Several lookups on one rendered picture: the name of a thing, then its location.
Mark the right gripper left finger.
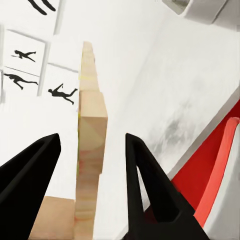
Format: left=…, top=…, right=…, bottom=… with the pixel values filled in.
left=0, top=133, right=62, bottom=240

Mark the jigsaw puzzle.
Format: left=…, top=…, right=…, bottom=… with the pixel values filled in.
left=74, top=41, right=108, bottom=240

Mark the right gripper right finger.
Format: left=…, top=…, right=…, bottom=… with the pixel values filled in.
left=125, top=132, right=210, bottom=240

